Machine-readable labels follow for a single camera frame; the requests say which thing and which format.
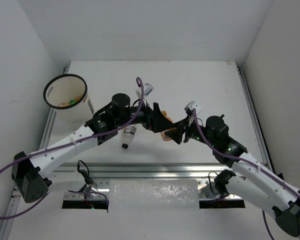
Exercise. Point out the orange juice bottle barcode label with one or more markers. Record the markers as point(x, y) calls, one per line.
point(163, 135)

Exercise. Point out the clear bottle black label front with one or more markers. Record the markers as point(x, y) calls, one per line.
point(128, 136)

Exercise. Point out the aluminium front rail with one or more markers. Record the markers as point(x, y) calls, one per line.
point(152, 170)

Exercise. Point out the aluminium rail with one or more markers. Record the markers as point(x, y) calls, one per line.
point(255, 121)
point(152, 170)
point(15, 195)

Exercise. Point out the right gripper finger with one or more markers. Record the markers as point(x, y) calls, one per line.
point(176, 135)
point(182, 124)

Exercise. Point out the green plastic bottle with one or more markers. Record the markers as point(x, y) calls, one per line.
point(71, 101)

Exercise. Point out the white bin with black rim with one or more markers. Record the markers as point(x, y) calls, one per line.
point(64, 88)

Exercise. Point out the aluminium right side rail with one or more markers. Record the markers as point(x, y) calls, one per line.
point(255, 121)

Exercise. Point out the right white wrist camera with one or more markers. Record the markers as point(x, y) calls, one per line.
point(192, 107)

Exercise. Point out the orange juice bottle floral label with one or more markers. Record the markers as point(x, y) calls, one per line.
point(64, 104)

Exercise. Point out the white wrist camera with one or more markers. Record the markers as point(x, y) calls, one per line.
point(147, 90)
point(192, 107)

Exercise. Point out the aluminium left side rail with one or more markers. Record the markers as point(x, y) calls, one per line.
point(15, 195)

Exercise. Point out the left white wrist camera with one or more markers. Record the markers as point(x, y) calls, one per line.
point(147, 90)

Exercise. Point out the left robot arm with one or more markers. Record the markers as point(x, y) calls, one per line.
point(34, 174)

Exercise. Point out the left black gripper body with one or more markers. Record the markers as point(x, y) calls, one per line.
point(151, 119)

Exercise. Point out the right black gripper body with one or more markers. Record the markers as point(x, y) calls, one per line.
point(192, 131)

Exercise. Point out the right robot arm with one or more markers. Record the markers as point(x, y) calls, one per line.
point(245, 176)

